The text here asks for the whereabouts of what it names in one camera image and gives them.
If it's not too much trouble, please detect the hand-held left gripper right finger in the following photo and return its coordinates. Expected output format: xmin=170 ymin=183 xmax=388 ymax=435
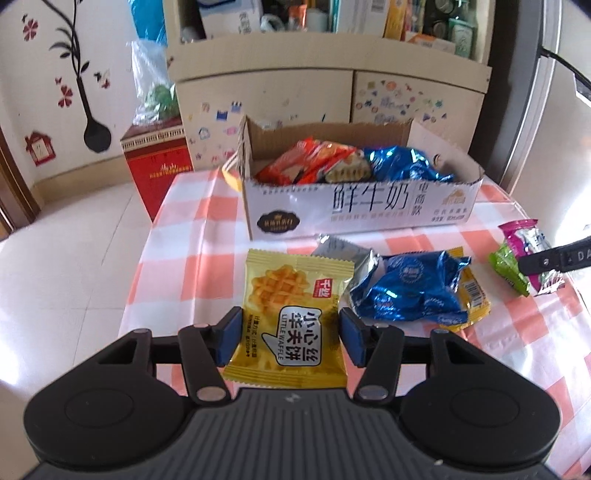
xmin=338 ymin=307 xmax=494 ymax=411

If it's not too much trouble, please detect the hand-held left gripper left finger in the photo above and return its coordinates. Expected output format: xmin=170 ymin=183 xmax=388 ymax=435
xmin=90 ymin=307 xmax=245 ymax=408

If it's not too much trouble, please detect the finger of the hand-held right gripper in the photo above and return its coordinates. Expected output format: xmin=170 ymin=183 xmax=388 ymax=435
xmin=517 ymin=248 xmax=560 ymax=278

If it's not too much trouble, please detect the pink snack packet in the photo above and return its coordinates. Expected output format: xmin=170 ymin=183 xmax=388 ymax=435
xmin=499 ymin=219 xmax=567 ymax=296

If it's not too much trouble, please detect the yellow waffle snack packet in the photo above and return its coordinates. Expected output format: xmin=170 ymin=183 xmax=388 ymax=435
xmin=222 ymin=248 xmax=356 ymax=389

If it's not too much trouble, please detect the white cardboard box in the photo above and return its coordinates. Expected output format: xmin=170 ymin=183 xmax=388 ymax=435
xmin=222 ymin=114 xmax=485 ymax=241

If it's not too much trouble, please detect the green snack packet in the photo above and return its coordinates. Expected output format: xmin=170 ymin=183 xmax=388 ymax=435
xmin=489 ymin=242 xmax=532 ymax=297

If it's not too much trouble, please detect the blue foil snack packet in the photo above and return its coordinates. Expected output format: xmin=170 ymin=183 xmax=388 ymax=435
xmin=347 ymin=249 xmax=472 ymax=326
xmin=365 ymin=145 xmax=456 ymax=184

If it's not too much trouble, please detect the grey snack packet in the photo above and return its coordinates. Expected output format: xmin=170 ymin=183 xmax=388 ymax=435
xmin=311 ymin=234 xmax=371 ymax=265

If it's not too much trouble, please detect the silver refrigerator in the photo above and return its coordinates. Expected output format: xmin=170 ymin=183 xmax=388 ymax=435
xmin=489 ymin=0 xmax=570 ymax=186

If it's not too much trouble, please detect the red gift box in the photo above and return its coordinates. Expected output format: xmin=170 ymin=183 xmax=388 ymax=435
xmin=120 ymin=115 xmax=194 ymax=223

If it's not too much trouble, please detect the orange snack packet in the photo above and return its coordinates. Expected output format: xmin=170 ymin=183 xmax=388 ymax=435
xmin=255 ymin=137 xmax=324 ymax=185
xmin=295 ymin=141 xmax=359 ymax=184

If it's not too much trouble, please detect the orange white carton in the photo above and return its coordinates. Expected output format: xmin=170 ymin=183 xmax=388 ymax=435
xmin=406 ymin=32 xmax=457 ymax=54

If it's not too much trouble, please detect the cream wooden cabinet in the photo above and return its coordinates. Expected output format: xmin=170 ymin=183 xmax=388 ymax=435
xmin=164 ymin=0 xmax=494 ymax=176

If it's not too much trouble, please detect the clear bag of greens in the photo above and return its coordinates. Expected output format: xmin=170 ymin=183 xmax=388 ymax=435
xmin=130 ymin=39 xmax=184 ymax=126

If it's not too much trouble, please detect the wooden door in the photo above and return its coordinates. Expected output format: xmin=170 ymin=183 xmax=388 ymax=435
xmin=0 ymin=124 xmax=45 ymax=241

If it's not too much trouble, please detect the yellow carton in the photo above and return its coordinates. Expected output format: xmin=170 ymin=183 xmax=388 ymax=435
xmin=382 ymin=0 xmax=411 ymax=40

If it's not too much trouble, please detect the white open carton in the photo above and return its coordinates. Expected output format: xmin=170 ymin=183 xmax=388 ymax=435
xmin=333 ymin=0 xmax=389 ymax=37

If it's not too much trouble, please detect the small white bottle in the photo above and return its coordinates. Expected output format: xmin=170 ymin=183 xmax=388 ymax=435
xmin=305 ymin=8 xmax=330 ymax=33

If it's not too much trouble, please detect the white blue carton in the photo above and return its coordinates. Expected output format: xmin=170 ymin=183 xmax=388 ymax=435
xmin=198 ymin=0 xmax=265 ymax=38

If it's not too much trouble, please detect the blue plastic bag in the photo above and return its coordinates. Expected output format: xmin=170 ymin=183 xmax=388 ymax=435
xmin=128 ymin=0 xmax=167 ymax=45

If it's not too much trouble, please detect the black power cable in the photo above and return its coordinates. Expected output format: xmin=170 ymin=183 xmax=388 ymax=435
xmin=540 ymin=44 xmax=591 ymax=103

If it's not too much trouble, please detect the black vine wall sticker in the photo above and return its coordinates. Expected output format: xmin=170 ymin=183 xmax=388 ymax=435
xmin=22 ymin=0 xmax=112 ymax=154

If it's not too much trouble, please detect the red house wall sticker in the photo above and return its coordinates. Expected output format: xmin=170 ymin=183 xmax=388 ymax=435
xmin=24 ymin=131 xmax=55 ymax=166

